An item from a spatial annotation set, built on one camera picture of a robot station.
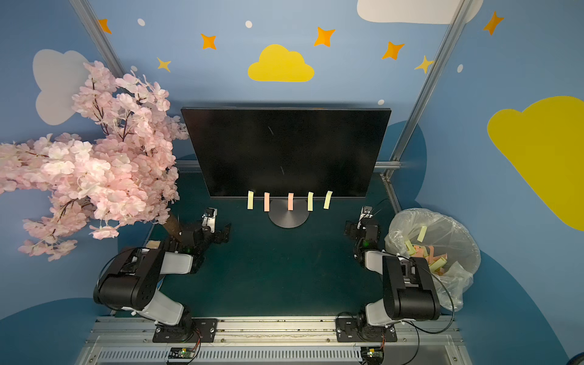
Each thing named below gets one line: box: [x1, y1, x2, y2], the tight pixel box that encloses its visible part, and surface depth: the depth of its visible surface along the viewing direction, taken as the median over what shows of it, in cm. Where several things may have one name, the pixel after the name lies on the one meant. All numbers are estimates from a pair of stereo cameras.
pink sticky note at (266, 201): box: [263, 191, 270, 213], surface depth 88 cm
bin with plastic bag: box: [384, 208, 482, 313], surface depth 74 cm
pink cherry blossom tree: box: [0, 60, 190, 262], surface depth 57 cm
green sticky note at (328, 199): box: [323, 190, 334, 210], surface depth 88 cm
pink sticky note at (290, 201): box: [287, 192, 295, 211], surface depth 88 cm
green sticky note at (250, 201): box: [247, 190, 254, 210], surface depth 87 cm
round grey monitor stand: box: [267, 199, 310, 229], surface depth 106 cm
